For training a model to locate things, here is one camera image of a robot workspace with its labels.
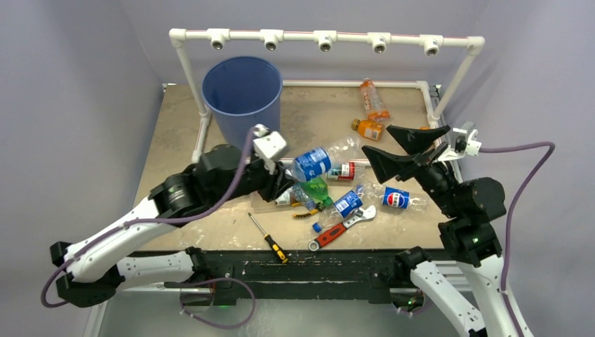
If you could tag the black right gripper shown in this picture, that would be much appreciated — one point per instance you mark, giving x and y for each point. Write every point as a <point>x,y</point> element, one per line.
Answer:
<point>415,140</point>

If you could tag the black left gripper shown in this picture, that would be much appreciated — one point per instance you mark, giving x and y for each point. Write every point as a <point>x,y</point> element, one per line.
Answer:
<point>277,183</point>

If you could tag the green plastic bottle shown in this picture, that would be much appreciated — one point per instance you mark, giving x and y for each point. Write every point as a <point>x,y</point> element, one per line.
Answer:
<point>317,188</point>

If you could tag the large blue label bottle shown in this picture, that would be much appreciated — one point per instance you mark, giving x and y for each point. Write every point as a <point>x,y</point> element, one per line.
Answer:
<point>322,159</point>

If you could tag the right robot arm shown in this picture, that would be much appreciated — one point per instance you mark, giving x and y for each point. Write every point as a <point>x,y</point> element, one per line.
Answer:
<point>467,236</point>

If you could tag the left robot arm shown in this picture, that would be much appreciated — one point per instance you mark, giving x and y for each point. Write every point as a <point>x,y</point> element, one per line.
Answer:
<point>93,270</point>

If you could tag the blue plastic bin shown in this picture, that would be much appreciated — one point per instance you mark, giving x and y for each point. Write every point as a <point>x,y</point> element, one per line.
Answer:
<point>242,92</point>

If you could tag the blue label crushed bottle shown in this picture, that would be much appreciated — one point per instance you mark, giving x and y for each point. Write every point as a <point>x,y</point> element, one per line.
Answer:
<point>303,198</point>

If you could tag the short orange juice bottle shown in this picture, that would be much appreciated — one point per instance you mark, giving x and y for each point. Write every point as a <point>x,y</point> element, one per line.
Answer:
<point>368,129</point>

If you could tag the pepsi label bottle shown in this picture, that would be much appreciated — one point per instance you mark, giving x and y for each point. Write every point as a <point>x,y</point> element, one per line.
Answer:
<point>400,199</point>

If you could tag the red label clear bottle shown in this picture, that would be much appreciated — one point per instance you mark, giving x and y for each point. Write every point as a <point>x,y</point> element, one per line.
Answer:
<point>346,172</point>

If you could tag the tall orange bottle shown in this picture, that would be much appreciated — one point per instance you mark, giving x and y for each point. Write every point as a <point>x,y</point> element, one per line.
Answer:
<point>375,108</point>

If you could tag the yellow black screwdriver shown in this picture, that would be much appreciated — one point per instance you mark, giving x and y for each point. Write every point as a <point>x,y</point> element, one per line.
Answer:
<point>274,246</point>

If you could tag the small blue label bottle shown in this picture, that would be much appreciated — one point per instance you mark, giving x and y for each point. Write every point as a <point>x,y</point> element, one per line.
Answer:
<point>340,209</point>

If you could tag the red adjustable wrench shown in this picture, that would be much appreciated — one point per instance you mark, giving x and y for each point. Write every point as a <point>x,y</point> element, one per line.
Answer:
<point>332,233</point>

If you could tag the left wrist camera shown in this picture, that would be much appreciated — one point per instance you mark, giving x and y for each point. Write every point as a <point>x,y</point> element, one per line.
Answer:
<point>269,145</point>

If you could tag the yellow handle pliers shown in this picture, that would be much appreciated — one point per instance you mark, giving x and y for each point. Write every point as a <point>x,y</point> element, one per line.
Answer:
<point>319,207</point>

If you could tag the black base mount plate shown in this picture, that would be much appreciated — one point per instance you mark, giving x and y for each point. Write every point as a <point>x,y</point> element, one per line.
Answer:
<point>362,274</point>

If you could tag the white PVC pipe frame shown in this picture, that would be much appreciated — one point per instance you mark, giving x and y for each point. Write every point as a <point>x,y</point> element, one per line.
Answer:
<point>326,39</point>

